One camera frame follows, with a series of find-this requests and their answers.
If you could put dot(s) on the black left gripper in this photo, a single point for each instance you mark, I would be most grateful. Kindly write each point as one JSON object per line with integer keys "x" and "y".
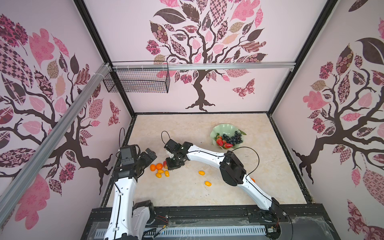
{"x": 148, "y": 160}

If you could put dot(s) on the aluminium rail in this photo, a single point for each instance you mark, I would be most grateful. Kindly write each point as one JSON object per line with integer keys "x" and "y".
{"x": 16, "y": 189}
{"x": 220, "y": 66}

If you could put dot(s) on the orange mandarin small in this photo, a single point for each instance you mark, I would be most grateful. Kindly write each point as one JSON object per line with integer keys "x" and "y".
{"x": 152, "y": 167}

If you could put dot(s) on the black base frame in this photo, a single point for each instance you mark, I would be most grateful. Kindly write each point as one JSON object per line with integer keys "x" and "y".
{"x": 308, "y": 221}

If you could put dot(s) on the green scalloped fruit bowl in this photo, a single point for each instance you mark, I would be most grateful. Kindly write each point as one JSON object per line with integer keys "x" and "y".
{"x": 223, "y": 129}

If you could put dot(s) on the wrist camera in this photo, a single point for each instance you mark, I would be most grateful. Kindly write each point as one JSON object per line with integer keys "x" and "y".
{"x": 172, "y": 147}
{"x": 129, "y": 154}

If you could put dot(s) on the aluminium rail back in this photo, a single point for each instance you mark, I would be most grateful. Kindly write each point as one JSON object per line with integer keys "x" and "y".
{"x": 220, "y": 66}

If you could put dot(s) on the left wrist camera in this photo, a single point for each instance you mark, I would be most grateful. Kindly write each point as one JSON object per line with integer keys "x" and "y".
{"x": 129, "y": 154}

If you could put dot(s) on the orange mandarin left pile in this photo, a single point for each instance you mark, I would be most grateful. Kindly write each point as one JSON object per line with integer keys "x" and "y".
{"x": 159, "y": 166}

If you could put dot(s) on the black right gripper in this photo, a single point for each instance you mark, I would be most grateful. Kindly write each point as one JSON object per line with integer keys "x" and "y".
{"x": 171, "y": 167}

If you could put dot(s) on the dark grape bunch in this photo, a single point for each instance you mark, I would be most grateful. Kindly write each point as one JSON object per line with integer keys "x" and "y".
{"x": 234, "y": 138}

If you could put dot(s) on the aluminium rail left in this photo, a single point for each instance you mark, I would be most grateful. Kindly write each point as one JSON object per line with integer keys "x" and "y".
{"x": 16, "y": 189}

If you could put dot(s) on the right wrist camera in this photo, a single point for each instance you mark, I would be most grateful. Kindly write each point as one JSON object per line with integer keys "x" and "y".
{"x": 172, "y": 147}

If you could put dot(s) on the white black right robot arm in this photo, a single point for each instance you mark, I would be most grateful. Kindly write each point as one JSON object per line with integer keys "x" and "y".
{"x": 233, "y": 174}

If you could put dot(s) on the large red strawberry front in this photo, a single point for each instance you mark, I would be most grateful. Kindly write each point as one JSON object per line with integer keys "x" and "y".
{"x": 227, "y": 145}

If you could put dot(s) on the black wire basket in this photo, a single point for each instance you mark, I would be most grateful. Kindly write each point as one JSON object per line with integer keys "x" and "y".
{"x": 138, "y": 77}

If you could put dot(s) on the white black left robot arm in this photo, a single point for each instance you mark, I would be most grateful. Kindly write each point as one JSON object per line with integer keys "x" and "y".
{"x": 128, "y": 219}

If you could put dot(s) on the white vented strip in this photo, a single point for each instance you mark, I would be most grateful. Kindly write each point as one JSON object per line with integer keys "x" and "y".
{"x": 205, "y": 233}

